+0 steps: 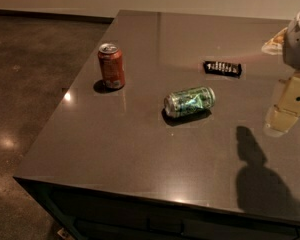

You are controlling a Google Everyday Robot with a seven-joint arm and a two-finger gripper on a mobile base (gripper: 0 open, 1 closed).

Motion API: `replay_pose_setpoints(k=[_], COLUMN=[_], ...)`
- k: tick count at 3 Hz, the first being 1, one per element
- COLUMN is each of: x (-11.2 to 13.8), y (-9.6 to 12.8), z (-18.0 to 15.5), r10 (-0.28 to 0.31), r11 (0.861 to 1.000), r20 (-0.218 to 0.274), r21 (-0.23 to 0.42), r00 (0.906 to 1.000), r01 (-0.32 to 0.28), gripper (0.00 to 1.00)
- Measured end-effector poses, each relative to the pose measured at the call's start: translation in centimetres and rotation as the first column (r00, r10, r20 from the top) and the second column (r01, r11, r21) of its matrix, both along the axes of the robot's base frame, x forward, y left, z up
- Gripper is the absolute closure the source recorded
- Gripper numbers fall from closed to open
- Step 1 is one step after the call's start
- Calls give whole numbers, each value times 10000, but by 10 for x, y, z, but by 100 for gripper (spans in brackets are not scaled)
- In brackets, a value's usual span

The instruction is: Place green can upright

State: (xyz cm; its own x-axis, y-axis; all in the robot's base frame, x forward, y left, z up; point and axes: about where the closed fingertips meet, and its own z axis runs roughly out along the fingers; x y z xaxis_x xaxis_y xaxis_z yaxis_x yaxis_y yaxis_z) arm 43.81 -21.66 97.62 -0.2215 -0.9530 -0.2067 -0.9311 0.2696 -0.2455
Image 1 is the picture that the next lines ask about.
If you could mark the dark cabinet under table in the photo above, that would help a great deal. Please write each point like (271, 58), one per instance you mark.
(95, 215)

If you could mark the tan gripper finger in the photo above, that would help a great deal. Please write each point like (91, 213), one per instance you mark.
(277, 123)

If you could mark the green soda can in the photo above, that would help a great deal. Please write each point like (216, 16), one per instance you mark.
(188, 102)

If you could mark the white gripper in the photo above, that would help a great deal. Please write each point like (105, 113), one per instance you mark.
(298, 47)

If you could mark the red soda can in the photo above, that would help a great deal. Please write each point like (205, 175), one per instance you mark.
(111, 64)

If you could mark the clear plastic bag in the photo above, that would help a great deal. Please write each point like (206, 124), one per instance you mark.
(274, 46)

